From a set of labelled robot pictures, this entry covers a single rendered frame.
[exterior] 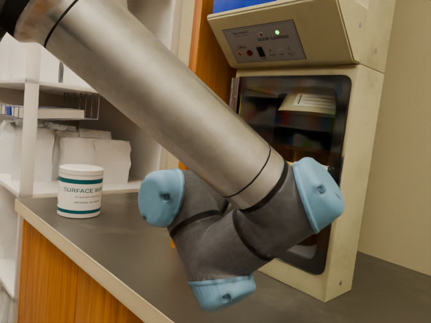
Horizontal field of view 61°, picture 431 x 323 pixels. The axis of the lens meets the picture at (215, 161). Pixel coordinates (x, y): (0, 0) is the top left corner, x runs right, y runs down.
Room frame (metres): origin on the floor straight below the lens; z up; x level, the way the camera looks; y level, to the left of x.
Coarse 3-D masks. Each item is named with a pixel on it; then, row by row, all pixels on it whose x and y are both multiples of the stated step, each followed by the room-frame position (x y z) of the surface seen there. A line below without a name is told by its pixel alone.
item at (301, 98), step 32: (256, 96) 0.87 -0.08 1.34; (288, 96) 0.80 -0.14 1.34; (320, 96) 0.75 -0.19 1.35; (256, 128) 0.86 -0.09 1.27; (288, 128) 0.79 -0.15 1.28; (320, 128) 0.74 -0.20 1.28; (288, 160) 0.79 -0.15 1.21; (320, 160) 0.73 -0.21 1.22; (288, 256) 0.76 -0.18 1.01; (320, 256) 0.71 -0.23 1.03
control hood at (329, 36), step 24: (288, 0) 0.70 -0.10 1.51; (312, 0) 0.66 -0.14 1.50; (336, 0) 0.63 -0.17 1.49; (216, 24) 0.85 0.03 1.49; (240, 24) 0.80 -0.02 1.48; (312, 24) 0.69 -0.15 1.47; (336, 24) 0.66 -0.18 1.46; (360, 24) 0.69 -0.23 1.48; (312, 48) 0.73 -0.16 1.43; (336, 48) 0.69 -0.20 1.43; (360, 48) 0.70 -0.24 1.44
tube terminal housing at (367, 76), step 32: (384, 0) 0.75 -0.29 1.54; (384, 32) 0.76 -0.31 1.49; (352, 64) 0.72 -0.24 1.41; (384, 64) 0.78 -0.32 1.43; (352, 96) 0.71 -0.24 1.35; (352, 128) 0.71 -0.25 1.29; (352, 160) 0.72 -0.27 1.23; (352, 192) 0.74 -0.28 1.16; (352, 224) 0.75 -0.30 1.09; (352, 256) 0.77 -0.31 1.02; (320, 288) 0.72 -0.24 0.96
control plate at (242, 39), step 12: (264, 24) 0.76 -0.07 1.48; (276, 24) 0.74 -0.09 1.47; (288, 24) 0.72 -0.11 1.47; (228, 36) 0.85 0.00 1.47; (240, 36) 0.83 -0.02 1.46; (252, 36) 0.80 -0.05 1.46; (264, 36) 0.78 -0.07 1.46; (276, 36) 0.76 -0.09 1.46; (288, 36) 0.74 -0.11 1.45; (240, 48) 0.85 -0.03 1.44; (252, 48) 0.83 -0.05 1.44; (264, 48) 0.80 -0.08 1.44; (276, 48) 0.78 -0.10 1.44; (300, 48) 0.74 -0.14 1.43; (240, 60) 0.88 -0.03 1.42; (252, 60) 0.85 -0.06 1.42; (264, 60) 0.83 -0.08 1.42; (276, 60) 0.81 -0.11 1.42
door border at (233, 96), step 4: (236, 80) 0.92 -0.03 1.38; (236, 84) 0.92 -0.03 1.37; (232, 88) 0.92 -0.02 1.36; (236, 88) 0.92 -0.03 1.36; (232, 92) 0.92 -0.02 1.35; (236, 92) 0.91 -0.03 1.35; (232, 96) 0.92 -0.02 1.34; (236, 96) 0.91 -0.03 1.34; (232, 100) 0.92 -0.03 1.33; (236, 100) 0.91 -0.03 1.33; (232, 104) 0.92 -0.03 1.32; (236, 104) 0.91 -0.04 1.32; (232, 108) 0.92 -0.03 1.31; (236, 108) 0.91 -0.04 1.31; (340, 164) 0.71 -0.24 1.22
